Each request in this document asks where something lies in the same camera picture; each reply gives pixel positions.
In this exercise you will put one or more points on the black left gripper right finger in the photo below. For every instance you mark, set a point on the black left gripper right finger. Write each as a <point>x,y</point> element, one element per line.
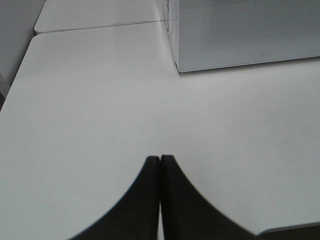
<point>186,214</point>

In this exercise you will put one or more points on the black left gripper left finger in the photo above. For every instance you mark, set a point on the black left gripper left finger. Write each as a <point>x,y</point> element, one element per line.
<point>136,215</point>

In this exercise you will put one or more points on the white microwave door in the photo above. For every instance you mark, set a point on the white microwave door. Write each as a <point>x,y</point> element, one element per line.
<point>225,33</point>

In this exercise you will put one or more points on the white microwave oven body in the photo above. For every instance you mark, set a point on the white microwave oven body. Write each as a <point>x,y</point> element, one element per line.
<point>169,13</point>

